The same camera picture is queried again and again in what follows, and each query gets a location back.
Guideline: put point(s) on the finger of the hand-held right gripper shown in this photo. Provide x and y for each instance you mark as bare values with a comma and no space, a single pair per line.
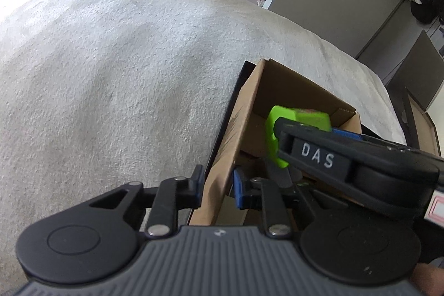
315,155
347,134

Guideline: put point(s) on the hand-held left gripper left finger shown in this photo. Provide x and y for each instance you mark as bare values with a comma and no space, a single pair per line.
198,186

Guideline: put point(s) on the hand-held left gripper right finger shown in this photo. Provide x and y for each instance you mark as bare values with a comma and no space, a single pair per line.
241,190

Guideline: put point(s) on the green toy block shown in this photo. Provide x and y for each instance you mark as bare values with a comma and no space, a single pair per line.
274,143

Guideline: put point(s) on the brown cardboard box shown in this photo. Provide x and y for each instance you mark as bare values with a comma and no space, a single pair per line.
239,115

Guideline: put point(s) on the black tray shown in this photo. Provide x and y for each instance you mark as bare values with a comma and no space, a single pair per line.
242,81

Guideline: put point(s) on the person's right hand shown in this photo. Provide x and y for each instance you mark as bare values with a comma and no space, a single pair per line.
432,282

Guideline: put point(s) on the white blanket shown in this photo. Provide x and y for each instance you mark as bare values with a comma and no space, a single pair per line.
104,91

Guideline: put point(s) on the flat cardboard picture frame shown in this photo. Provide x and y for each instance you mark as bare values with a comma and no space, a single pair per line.
421,74

